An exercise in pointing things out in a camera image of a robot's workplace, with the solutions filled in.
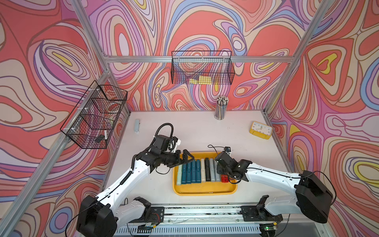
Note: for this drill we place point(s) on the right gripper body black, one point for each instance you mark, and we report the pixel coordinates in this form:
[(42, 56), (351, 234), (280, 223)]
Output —
[(223, 171)]

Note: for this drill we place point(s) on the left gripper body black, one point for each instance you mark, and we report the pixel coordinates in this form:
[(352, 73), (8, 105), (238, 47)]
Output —
[(170, 158)]

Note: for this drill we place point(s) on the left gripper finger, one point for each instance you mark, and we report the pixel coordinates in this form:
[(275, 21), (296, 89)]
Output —
[(179, 162), (187, 155)]

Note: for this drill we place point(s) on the dark teal pruning pliers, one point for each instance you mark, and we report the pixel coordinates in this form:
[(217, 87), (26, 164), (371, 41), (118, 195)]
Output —
[(184, 174)]

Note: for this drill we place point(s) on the pale green pruning pliers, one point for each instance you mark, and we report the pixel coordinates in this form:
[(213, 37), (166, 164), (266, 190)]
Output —
[(179, 175)]

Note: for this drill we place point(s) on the grey pruning pliers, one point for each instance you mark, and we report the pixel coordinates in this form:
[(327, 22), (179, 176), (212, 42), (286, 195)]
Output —
[(212, 170)]

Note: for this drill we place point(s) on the grey pruning pliers angled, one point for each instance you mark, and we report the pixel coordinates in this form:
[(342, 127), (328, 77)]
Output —
[(217, 175)]

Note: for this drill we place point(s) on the black pruning pliers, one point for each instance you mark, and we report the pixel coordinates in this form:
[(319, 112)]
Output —
[(207, 170)]

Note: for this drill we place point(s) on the beige pruning pliers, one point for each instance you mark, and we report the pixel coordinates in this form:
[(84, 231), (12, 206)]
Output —
[(202, 170)]

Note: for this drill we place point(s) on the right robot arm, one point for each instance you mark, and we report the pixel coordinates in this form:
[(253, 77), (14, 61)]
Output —
[(305, 193)]

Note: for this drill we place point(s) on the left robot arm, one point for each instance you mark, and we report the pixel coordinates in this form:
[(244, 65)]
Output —
[(103, 214)]

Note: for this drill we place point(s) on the yellow plastic storage tray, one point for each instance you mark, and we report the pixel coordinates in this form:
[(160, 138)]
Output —
[(201, 189)]

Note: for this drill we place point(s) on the light blue-grey pliers far left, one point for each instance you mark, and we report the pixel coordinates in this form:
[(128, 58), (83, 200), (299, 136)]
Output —
[(137, 126)]

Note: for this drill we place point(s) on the yellow alarm clock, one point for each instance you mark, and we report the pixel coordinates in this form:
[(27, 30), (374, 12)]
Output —
[(261, 130)]

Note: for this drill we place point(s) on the pencil holder cup with pencils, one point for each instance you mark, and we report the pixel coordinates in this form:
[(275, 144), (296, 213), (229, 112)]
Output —
[(221, 107)]

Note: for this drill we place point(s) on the yellow sticky notes in basket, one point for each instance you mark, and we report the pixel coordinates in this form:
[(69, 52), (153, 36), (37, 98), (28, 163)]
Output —
[(201, 80)]

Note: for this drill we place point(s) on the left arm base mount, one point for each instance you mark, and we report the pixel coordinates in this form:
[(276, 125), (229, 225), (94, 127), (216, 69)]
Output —
[(152, 214)]

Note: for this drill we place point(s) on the aluminium front rail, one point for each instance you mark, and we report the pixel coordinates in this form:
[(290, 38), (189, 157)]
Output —
[(219, 220)]

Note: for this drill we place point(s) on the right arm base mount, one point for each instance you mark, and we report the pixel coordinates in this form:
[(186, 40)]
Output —
[(255, 213)]

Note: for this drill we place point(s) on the black wire basket left wall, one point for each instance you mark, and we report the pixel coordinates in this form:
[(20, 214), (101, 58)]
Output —
[(91, 123)]

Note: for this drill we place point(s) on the black wire basket wall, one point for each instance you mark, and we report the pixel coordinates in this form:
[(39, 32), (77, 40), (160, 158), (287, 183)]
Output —
[(91, 123), (190, 64)]

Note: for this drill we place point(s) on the black wire basket back wall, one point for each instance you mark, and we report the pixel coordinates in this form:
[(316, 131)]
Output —
[(190, 64)]

